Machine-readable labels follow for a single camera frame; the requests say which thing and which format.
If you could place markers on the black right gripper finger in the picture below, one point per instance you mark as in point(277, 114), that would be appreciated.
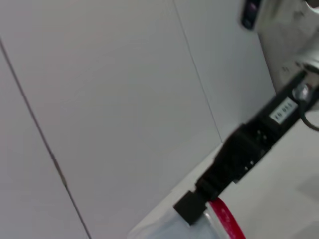
point(190, 206)

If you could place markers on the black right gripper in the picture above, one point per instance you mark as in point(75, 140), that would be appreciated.
point(259, 129)

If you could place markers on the clear document bag red zipper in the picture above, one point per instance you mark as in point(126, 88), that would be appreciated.
point(164, 227)

